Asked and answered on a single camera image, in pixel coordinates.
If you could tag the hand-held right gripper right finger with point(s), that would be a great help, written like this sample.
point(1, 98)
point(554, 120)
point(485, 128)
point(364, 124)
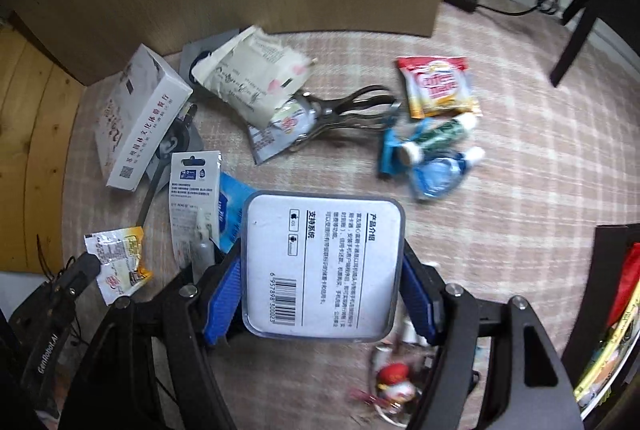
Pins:
point(419, 295)

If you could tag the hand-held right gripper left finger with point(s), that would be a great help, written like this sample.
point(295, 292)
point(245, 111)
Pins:
point(222, 300)

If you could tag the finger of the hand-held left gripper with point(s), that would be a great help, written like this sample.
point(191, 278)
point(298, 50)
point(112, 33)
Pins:
point(80, 270)

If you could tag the silver and orange snack packet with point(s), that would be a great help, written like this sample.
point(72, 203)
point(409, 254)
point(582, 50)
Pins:
point(120, 260)

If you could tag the toy figurine with red cap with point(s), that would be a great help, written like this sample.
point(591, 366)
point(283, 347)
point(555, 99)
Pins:
point(395, 382)

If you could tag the clear box with white label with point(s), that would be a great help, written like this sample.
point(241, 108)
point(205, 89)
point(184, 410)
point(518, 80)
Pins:
point(320, 265)

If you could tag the black storage container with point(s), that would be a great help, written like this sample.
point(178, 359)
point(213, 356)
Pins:
point(607, 235)

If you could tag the blue wipes packet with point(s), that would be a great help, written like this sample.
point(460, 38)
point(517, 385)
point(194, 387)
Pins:
point(230, 210)

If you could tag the blue and white blister pack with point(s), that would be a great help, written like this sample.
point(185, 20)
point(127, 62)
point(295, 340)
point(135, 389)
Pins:
point(192, 190)

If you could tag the white box with red print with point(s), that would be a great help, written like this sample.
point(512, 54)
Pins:
point(140, 120)

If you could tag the green tube with white cap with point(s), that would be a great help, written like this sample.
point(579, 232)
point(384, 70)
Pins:
point(445, 132)

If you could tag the silver and blue foil packet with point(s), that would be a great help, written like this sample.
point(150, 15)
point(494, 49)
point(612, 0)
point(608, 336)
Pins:
point(280, 132)

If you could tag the gold-edged flat box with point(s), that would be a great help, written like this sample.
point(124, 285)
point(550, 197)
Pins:
point(607, 360)

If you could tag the red cloth pouch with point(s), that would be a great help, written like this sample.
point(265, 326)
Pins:
point(627, 280)

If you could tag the red and yellow creamer packet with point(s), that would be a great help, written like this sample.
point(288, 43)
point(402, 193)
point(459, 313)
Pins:
point(440, 85)

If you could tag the cream paper packet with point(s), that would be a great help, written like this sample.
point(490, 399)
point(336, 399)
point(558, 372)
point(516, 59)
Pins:
point(250, 75)

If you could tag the grey pouch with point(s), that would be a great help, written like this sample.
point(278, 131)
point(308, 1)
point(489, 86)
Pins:
point(200, 47)

